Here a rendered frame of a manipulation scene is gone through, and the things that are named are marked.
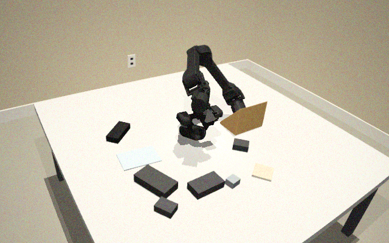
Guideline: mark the dark grey controller unit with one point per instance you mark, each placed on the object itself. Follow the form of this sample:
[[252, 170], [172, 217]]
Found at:
[[198, 132]]

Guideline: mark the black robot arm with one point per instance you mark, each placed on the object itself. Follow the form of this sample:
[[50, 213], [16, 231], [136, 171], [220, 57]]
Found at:
[[233, 95]]

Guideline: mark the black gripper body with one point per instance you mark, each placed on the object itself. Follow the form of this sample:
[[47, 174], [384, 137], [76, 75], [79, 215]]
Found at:
[[185, 119]]

